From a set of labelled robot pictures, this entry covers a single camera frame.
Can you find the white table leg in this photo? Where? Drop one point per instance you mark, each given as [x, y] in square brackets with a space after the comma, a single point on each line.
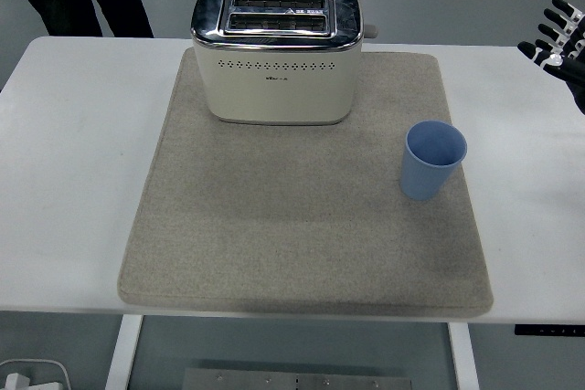
[464, 358]
[122, 353]

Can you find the white tray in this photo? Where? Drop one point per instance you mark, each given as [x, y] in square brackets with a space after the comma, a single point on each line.
[50, 369]

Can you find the light blue plastic cup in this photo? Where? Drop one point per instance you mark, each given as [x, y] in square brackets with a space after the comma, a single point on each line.
[422, 171]

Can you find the grey metal plate with screws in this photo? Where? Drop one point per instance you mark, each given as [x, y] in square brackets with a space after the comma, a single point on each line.
[297, 380]

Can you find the black table control panel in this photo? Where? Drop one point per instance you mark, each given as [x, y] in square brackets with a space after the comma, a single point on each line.
[548, 330]

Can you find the cream and chrome toaster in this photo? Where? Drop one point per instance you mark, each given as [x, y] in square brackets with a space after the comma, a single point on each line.
[274, 88]

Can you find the small white block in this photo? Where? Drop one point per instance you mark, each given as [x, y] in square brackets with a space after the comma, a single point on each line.
[16, 382]

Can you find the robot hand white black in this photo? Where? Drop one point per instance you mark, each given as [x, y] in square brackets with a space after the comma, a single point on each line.
[560, 59]

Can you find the beige felt mat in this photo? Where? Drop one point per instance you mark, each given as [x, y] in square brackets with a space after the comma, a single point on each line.
[283, 225]

